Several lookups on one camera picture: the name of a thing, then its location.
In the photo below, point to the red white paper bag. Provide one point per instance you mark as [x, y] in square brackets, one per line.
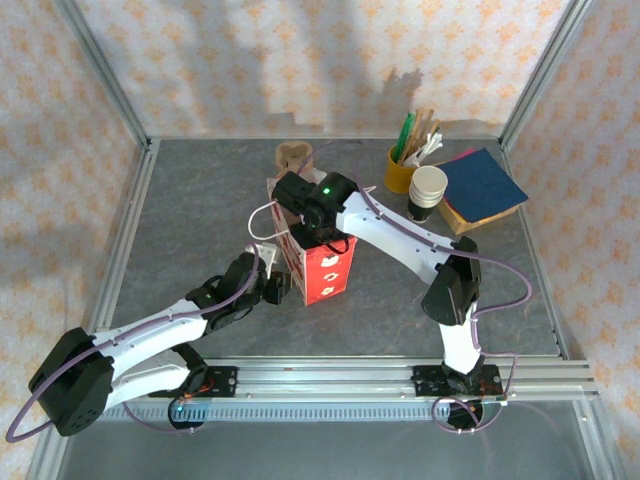
[327, 275]

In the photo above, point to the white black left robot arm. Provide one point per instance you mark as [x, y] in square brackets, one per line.
[150, 325]

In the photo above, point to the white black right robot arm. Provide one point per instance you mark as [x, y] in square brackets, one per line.
[400, 235]

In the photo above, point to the stack of pulp cup carriers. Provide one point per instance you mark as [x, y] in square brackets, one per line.
[292, 152]

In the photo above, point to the yellow holder cup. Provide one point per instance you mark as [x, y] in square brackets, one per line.
[397, 177]

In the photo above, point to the green straw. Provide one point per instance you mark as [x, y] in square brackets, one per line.
[405, 137]

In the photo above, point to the stack of paper cups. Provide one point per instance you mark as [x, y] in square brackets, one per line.
[427, 187]

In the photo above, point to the white wrapped straw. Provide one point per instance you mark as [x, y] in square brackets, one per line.
[425, 154]
[430, 142]

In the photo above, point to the wooden stirrer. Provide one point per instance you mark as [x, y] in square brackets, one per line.
[416, 125]
[434, 127]
[425, 127]

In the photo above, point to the tan napkin stack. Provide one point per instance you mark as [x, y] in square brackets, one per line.
[470, 225]

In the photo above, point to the pink napkin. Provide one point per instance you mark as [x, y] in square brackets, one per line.
[469, 152]

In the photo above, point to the blue napkin stack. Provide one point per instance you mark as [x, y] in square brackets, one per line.
[485, 185]

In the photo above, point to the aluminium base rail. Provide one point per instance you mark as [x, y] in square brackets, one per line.
[320, 380]

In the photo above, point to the aluminium table side rail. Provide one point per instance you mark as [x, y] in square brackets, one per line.
[135, 200]
[531, 240]

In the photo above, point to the aluminium frame post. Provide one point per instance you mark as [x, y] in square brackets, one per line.
[102, 70]
[544, 70]

